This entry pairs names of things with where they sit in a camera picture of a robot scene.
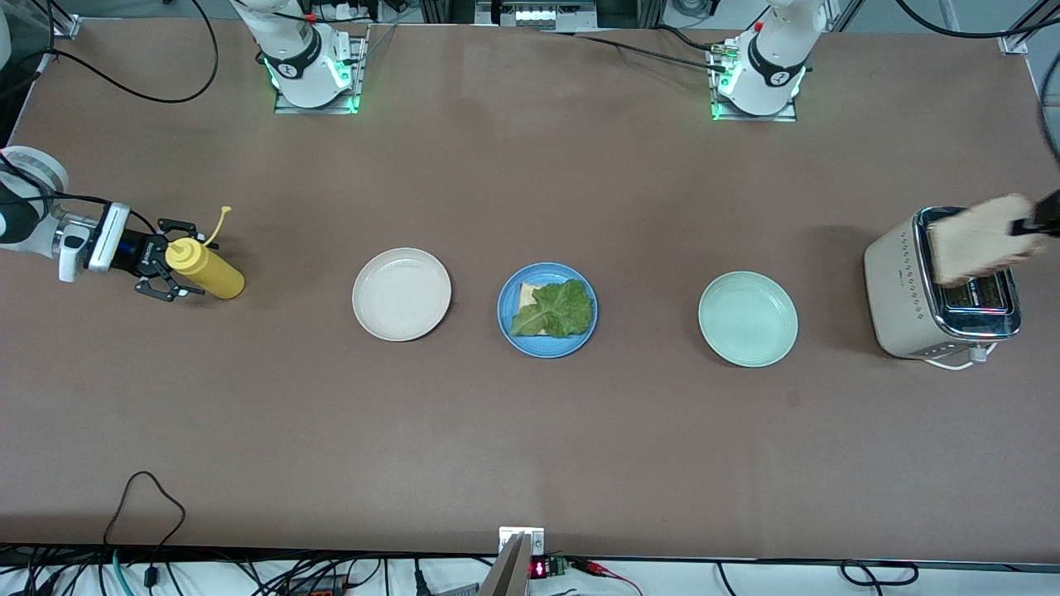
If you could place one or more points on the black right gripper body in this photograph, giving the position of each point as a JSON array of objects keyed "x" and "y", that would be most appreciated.
[{"x": 137, "y": 254}]

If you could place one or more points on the yellow mustard squeeze bottle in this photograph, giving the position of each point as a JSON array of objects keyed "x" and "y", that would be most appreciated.
[{"x": 211, "y": 277}]

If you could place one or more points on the brown toast bread slice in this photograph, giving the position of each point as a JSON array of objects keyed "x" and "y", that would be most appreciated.
[
  {"x": 973, "y": 242},
  {"x": 527, "y": 296}
]

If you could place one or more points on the green lettuce leaf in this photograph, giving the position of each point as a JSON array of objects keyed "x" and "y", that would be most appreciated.
[{"x": 559, "y": 310}]

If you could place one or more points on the beige round plate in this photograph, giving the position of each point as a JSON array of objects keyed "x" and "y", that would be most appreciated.
[{"x": 402, "y": 294}]

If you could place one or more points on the pale green round plate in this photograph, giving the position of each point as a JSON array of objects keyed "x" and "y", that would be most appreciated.
[{"x": 748, "y": 319}]

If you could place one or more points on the blue round plate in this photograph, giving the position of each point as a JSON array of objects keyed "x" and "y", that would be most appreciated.
[{"x": 513, "y": 290}]

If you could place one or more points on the silver two-slot toaster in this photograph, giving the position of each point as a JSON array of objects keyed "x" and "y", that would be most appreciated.
[{"x": 898, "y": 298}]

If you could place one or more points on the grey lit electronics unit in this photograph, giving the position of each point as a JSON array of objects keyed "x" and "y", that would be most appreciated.
[{"x": 537, "y": 12}]

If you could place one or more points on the red LED display module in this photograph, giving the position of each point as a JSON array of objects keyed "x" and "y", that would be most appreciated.
[{"x": 546, "y": 568}]

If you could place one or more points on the red and black lead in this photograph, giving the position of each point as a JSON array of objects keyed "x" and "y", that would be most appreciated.
[{"x": 604, "y": 571}]

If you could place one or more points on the aluminium corner frame bracket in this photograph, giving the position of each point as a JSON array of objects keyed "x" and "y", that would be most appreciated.
[
  {"x": 1014, "y": 41},
  {"x": 66, "y": 26}
]

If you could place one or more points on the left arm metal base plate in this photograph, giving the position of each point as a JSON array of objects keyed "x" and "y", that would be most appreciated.
[{"x": 791, "y": 112}]

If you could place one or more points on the grey metal camera mount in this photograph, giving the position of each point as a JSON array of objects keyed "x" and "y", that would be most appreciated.
[{"x": 513, "y": 563}]

